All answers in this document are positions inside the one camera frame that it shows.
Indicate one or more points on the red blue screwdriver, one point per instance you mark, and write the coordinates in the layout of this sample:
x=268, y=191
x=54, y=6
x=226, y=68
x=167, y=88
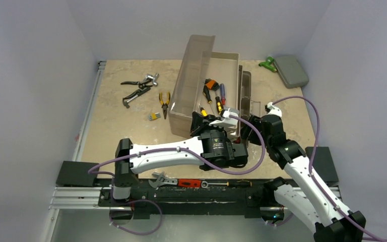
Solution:
x=223, y=94

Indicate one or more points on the orange black hex key set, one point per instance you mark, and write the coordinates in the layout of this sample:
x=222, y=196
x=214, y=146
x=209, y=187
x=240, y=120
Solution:
x=211, y=84

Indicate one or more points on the thin yellow black screwdriver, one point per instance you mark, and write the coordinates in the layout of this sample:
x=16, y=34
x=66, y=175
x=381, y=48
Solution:
x=203, y=112

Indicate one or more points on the red handled ratchet tool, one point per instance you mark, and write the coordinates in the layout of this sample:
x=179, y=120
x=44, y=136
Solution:
x=192, y=183

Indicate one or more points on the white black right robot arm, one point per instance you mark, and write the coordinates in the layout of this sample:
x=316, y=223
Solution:
x=326, y=216

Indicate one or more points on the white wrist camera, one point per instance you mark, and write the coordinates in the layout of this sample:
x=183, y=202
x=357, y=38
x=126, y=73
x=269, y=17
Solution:
x=228, y=118
x=271, y=109

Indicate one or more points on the black handled pliers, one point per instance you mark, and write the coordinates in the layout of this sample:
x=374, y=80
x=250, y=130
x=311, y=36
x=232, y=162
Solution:
x=141, y=84

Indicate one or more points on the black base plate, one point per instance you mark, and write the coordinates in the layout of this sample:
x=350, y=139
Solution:
x=253, y=202

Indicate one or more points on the silver adjustable wrench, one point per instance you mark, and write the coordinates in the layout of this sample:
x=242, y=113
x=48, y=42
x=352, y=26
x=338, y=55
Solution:
x=162, y=180

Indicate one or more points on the beige translucent tool box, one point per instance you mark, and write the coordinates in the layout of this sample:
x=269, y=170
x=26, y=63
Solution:
x=199, y=63

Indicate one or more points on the green plastic tool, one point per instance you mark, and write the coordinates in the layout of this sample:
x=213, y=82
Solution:
x=268, y=64

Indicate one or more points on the black long nose pliers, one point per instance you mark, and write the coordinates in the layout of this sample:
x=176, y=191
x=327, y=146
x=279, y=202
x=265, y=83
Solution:
x=134, y=95

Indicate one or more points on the black box right side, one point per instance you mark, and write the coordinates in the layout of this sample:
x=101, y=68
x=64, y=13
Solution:
x=324, y=165

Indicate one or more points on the yellow black short screwdriver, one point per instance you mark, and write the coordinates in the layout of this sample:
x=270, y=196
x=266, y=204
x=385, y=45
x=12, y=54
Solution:
x=208, y=97

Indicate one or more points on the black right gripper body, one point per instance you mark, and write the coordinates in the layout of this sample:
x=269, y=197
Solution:
x=251, y=126

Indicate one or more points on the grey plastic case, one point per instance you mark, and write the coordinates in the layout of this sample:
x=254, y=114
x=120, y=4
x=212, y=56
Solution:
x=291, y=72

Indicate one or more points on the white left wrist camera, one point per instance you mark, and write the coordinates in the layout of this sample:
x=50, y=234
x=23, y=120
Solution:
x=228, y=118

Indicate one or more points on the black yellow stubby screwdriver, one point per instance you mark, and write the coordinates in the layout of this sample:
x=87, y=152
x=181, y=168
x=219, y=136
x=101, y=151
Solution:
x=219, y=105

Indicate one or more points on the yellow handled pliers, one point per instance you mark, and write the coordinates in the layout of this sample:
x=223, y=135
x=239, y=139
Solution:
x=164, y=102

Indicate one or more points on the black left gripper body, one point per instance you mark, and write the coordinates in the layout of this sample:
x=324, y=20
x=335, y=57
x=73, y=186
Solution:
x=207, y=128

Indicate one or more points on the black box on rail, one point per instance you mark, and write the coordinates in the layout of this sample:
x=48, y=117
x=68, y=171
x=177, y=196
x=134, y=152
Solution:
x=75, y=174

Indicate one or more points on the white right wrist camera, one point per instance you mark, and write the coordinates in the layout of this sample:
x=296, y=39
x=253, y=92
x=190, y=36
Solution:
x=271, y=109

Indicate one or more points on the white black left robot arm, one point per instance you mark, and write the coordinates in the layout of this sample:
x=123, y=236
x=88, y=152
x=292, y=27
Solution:
x=208, y=147

